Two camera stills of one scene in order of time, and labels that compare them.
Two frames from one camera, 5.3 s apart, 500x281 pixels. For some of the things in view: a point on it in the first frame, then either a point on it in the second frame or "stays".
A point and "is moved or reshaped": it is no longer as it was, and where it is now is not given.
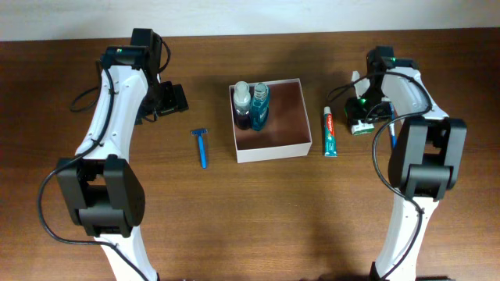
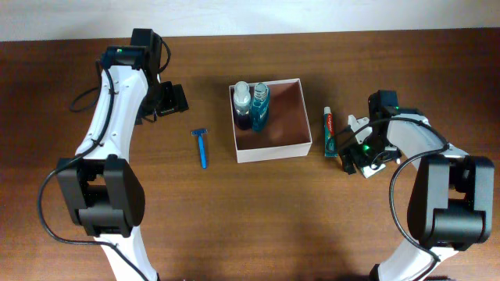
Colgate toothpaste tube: (330, 133) stays
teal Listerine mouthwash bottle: (260, 107) stays
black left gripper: (176, 100) stays
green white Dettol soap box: (362, 129) is moved or reshaped
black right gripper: (353, 112) → (359, 160)
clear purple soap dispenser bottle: (241, 105) stays
